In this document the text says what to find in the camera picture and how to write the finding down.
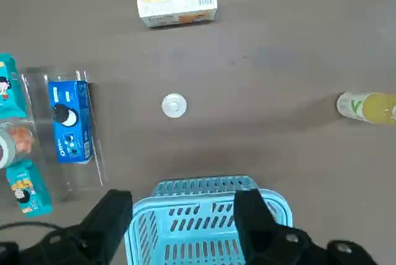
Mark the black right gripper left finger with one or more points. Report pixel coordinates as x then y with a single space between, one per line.
105 215

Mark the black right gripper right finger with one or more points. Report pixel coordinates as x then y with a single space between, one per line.
253 218

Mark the clear acrylic display shelf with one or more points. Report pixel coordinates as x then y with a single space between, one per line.
77 178

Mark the blue Oreo cookie box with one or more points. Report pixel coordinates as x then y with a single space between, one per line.
69 135

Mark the glass cookie jar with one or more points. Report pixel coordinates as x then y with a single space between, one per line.
22 139

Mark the light blue plastic basket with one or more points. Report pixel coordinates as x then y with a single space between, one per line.
191 237

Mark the teal snack packet cartoon girl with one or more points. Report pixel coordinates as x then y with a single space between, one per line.
26 190
9 98

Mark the yellow drink bottle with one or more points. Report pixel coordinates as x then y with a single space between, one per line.
374 108

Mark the white yellow biscuit box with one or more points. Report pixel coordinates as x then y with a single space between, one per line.
173 6

